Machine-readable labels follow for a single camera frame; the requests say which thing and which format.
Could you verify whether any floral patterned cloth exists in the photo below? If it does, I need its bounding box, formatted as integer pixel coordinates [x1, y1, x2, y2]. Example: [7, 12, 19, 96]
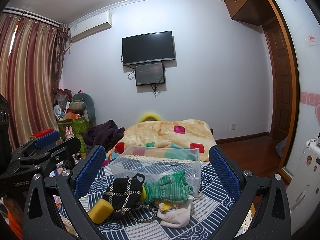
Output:
[154, 199, 179, 212]

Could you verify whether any blue white patterned tablecloth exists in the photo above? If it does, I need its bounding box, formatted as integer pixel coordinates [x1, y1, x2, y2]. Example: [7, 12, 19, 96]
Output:
[56, 154, 253, 240]

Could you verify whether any wooden overhead cabinet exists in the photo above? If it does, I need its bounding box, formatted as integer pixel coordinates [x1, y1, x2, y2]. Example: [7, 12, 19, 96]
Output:
[225, 0, 275, 26]

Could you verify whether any red box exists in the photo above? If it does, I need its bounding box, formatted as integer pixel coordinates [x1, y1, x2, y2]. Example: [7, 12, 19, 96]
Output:
[29, 129, 55, 139]

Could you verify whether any small wall monitor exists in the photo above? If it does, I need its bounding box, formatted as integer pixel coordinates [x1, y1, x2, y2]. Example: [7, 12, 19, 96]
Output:
[135, 62, 165, 86]

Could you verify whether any yellow sponge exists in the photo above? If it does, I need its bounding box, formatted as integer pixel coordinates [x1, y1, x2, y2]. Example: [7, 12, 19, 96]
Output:
[87, 198, 114, 224]

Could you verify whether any orange fleece blanket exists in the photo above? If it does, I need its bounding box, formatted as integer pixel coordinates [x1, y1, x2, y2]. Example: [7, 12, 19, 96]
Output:
[107, 119, 217, 161]

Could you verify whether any pink rabbit toy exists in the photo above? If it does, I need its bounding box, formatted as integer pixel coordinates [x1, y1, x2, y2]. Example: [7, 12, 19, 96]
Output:
[65, 126, 74, 140]

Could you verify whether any green cardboard box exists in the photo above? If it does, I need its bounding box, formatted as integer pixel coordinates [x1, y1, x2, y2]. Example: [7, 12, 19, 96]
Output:
[57, 116, 89, 140]

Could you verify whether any wall power outlet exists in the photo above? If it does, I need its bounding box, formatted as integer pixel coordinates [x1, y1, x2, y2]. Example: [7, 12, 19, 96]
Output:
[230, 124, 236, 131]

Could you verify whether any clear plastic storage box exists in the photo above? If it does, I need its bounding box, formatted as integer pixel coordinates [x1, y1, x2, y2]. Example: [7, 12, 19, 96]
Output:
[109, 146, 201, 197]

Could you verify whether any large wall television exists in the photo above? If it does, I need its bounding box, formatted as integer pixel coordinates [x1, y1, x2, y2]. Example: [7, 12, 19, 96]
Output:
[122, 31, 175, 65]

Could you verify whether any dark purple blanket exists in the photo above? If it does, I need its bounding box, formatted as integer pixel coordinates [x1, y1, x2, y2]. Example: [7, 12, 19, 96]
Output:
[83, 120, 125, 152]

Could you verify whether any green knitted cloth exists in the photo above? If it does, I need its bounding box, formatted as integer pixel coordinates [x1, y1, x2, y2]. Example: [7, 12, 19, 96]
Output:
[144, 170, 194, 204]

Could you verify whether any white suitcase with stickers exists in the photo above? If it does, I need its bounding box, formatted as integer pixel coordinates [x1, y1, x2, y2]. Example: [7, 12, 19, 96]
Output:
[286, 138, 320, 234]

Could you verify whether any yellow plush item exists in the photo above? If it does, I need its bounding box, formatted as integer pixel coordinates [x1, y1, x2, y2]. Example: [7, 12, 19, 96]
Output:
[139, 113, 162, 123]

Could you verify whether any striped red gold curtain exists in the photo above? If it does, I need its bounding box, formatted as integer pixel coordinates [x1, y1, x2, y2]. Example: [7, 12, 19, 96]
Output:
[1, 13, 68, 148]

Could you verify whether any white air conditioner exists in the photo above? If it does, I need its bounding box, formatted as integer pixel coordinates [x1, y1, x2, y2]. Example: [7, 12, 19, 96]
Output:
[70, 11, 112, 43]

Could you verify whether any grey green plush toy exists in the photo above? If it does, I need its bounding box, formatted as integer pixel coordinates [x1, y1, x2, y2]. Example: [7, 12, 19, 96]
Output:
[69, 93, 95, 127]

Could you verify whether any white drawstring pouch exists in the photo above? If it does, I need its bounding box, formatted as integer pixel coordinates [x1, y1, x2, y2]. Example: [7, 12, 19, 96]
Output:
[157, 195, 193, 229]

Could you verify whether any wooden door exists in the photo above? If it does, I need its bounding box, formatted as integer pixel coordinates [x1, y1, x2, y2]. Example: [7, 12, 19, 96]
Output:
[263, 17, 297, 147]

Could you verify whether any black chain purse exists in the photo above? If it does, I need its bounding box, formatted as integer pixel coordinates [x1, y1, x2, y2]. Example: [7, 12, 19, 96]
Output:
[103, 173, 145, 219]

